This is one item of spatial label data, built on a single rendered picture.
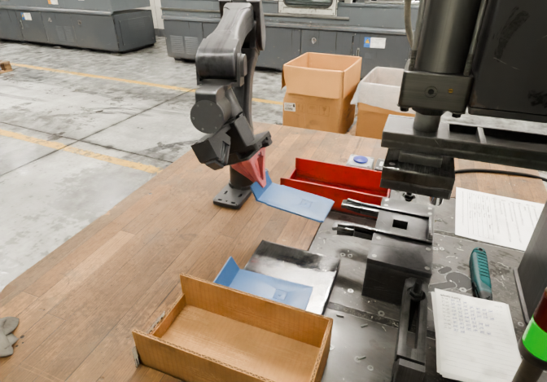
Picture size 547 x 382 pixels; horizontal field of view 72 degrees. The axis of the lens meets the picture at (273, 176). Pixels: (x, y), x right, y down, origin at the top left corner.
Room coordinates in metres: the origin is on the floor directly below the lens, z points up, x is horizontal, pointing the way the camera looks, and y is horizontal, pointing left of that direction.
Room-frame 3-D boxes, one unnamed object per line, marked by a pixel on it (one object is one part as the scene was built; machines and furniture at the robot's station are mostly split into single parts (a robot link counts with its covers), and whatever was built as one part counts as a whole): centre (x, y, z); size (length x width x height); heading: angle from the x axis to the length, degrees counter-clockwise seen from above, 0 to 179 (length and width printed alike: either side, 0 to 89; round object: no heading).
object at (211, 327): (0.35, 0.06, 0.93); 0.25 x 0.13 x 0.08; 69
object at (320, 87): (3.12, -0.39, 0.43); 0.59 x 0.54 x 0.58; 155
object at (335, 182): (0.80, -0.15, 0.93); 0.25 x 0.12 x 0.06; 69
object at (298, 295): (0.46, 0.02, 0.93); 0.15 x 0.07 x 0.03; 71
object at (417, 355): (0.37, -0.20, 0.95); 0.15 x 0.03 x 0.10; 159
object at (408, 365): (0.31, -0.17, 0.95); 0.06 x 0.03 x 0.09; 159
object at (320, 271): (0.50, -0.02, 0.91); 0.17 x 0.16 x 0.02; 159
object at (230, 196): (0.84, 0.08, 0.94); 0.20 x 0.07 x 0.08; 159
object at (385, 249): (0.55, -0.24, 0.98); 0.20 x 0.10 x 0.01; 159
